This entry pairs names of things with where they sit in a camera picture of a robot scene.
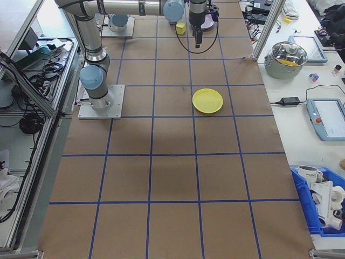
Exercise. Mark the steel cooking pot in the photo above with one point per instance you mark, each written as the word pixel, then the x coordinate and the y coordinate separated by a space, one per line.
pixel 283 71

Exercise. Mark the yellow item inside pot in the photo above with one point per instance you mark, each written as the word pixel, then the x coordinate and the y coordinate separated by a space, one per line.
pixel 288 62

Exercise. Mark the black bag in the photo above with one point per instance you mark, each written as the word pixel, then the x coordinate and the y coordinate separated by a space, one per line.
pixel 334 24

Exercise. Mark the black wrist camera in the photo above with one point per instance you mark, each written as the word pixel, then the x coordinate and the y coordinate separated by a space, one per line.
pixel 213 9

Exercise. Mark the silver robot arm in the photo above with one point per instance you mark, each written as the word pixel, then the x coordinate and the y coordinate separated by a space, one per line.
pixel 119 21
pixel 90 40

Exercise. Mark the small yellow block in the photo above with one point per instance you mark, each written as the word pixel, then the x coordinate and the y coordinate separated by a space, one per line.
pixel 287 20

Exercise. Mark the white cloth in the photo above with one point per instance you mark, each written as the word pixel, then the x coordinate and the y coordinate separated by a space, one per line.
pixel 8 183

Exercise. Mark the white square base plate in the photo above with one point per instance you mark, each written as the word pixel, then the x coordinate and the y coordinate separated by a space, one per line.
pixel 120 108
pixel 131 31

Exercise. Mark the white mug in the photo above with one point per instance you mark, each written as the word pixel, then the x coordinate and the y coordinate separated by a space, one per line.
pixel 307 174

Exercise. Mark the yellow plate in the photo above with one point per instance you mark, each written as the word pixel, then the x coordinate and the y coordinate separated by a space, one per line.
pixel 207 103

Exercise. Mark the small colourful toy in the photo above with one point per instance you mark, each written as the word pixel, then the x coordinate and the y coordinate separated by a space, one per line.
pixel 313 76

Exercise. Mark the large white pipe fitting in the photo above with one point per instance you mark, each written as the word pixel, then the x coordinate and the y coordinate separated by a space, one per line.
pixel 323 197

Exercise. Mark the light blue teach pendant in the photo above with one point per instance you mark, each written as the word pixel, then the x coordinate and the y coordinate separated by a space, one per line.
pixel 328 118
pixel 316 50

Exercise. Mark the grey box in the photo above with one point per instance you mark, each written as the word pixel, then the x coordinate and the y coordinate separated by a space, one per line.
pixel 29 37

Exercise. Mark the aluminium profile post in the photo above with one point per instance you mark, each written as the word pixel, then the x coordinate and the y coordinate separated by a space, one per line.
pixel 266 29

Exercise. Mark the tan wooden object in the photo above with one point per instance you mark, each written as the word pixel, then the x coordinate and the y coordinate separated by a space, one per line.
pixel 343 164

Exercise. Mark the glass pot lid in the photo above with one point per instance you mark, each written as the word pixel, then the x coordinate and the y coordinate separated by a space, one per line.
pixel 289 52

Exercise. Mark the V-shaped aluminium frame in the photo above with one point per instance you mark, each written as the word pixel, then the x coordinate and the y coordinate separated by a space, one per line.
pixel 40 153

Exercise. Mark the small white pipe fitting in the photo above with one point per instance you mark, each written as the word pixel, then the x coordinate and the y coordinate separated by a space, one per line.
pixel 332 222

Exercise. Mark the blue plastic bin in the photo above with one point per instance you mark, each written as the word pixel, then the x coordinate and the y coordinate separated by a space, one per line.
pixel 303 199

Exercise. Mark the purple plate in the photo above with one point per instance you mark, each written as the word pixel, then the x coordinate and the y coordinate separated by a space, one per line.
pixel 210 24

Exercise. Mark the small bottle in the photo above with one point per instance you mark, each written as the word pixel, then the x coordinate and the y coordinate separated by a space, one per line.
pixel 336 70

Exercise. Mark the white keyboard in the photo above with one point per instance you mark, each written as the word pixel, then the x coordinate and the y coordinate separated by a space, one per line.
pixel 291 9

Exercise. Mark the white power strip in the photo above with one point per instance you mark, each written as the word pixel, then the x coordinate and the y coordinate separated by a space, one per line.
pixel 47 87

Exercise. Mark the hub with red plugs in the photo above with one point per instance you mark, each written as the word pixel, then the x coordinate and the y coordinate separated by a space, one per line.
pixel 254 32

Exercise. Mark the aluminium corner profile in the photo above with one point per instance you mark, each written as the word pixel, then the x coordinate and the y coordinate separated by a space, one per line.
pixel 327 255
pixel 21 255

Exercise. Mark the black power adapter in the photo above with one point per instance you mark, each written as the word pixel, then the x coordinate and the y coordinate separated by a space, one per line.
pixel 290 101

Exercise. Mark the black power brick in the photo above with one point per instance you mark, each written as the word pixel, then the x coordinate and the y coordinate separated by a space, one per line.
pixel 260 18

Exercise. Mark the black box with white label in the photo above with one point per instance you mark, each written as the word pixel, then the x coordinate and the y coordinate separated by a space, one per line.
pixel 258 6

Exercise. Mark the yellow foam block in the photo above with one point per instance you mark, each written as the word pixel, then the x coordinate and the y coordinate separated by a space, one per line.
pixel 180 28

